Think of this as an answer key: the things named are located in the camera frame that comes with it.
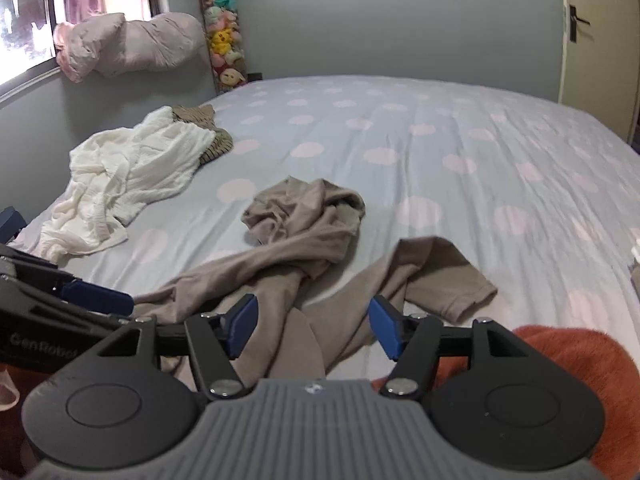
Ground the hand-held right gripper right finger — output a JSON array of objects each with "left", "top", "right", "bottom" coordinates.
[{"left": 369, "top": 295, "right": 523, "bottom": 401}]

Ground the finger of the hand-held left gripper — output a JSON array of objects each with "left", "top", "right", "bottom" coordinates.
[{"left": 0, "top": 244, "right": 135, "bottom": 316}]

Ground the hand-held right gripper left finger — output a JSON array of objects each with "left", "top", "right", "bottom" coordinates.
[{"left": 97, "top": 294, "right": 259, "bottom": 401}]

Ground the taupe long-sleeve shirt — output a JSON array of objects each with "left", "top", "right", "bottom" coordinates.
[{"left": 134, "top": 177, "right": 498, "bottom": 391}]

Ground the white crinkled garment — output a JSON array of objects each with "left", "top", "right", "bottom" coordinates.
[{"left": 40, "top": 106, "right": 218, "bottom": 264}]

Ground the brown striped knit sweater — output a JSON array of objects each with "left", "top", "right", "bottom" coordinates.
[{"left": 172, "top": 104, "right": 235, "bottom": 165}]

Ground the polka dot bed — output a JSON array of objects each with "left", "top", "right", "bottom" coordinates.
[{"left": 10, "top": 75, "right": 640, "bottom": 391}]

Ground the person's orange fleece clothing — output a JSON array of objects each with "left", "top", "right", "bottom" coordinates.
[{"left": 500, "top": 325, "right": 640, "bottom": 480}]

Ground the window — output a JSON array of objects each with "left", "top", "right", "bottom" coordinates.
[{"left": 0, "top": 0, "right": 168, "bottom": 101}]

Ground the hanging plush toy organizer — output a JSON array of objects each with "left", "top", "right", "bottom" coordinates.
[{"left": 194, "top": 0, "right": 249, "bottom": 95}]

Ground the cream door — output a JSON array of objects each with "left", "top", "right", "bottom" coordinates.
[{"left": 557, "top": 0, "right": 640, "bottom": 143}]

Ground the dark door handle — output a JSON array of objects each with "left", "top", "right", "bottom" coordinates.
[{"left": 569, "top": 4, "right": 591, "bottom": 43}]

